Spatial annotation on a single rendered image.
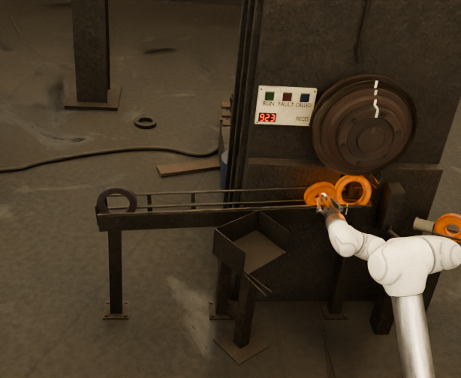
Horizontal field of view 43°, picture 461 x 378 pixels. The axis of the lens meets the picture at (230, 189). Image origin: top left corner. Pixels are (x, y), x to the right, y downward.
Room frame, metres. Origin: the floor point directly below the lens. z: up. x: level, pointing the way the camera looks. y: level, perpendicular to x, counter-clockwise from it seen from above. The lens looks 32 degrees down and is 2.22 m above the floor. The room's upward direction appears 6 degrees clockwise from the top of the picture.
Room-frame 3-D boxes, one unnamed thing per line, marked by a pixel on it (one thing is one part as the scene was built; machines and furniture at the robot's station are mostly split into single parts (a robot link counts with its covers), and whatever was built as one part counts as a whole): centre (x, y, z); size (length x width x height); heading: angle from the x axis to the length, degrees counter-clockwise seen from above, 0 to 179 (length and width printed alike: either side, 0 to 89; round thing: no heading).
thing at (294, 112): (2.44, -0.21, 1.15); 0.26 x 0.02 x 0.18; 98
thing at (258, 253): (2.06, -0.11, 0.36); 0.26 x 0.20 x 0.72; 133
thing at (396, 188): (2.43, -0.79, 0.68); 0.11 x 0.08 x 0.24; 8
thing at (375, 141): (2.28, -0.57, 1.11); 0.28 x 0.06 x 0.28; 98
